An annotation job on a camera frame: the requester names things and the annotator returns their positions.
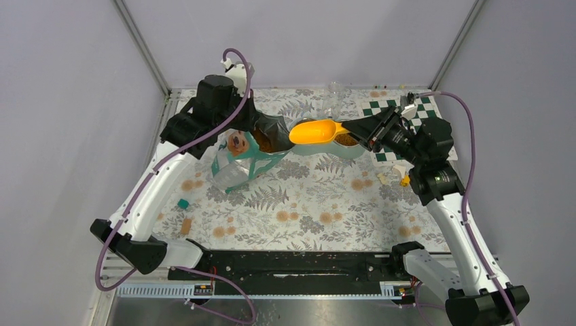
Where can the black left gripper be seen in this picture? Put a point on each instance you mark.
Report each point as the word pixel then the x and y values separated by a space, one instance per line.
pixel 252 114

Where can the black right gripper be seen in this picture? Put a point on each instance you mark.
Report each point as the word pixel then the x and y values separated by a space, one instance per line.
pixel 372 131

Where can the teal pet food bag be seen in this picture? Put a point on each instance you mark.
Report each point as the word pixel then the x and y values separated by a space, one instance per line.
pixel 243 156

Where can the yellow plastic scoop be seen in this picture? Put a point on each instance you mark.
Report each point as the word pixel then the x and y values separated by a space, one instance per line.
pixel 316 132

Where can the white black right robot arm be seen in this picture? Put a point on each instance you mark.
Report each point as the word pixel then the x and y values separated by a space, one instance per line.
pixel 480 293

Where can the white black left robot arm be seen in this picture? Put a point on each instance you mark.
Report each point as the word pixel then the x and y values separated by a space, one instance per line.
pixel 222 102

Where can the mint double pet bowl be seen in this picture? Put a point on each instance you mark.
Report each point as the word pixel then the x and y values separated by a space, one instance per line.
pixel 344 146

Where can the small cream crumb piece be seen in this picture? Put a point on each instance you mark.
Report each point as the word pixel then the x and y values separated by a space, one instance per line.
pixel 383 179

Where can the small yellow piece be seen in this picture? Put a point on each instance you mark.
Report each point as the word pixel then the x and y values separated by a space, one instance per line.
pixel 405 181

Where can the floral table mat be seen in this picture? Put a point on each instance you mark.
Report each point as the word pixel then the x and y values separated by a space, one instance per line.
pixel 305 203

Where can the small teal cube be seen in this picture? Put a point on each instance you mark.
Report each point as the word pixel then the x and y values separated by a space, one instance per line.
pixel 183 204

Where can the small tan wooden block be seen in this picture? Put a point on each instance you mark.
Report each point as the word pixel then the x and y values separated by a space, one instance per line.
pixel 186 226

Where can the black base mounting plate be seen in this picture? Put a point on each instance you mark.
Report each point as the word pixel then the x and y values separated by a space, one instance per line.
pixel 242 267

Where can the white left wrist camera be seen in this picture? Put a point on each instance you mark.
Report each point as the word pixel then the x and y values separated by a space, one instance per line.
pixel 238 73

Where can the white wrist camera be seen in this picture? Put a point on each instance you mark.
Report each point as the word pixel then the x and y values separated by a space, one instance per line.
pixel 238 73
pixel 407 106

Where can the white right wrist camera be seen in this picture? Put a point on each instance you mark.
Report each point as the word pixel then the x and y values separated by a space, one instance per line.
pixel 407 106

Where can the white slotted cable duct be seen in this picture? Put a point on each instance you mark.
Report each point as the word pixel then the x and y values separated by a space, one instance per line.
pixel 276 289

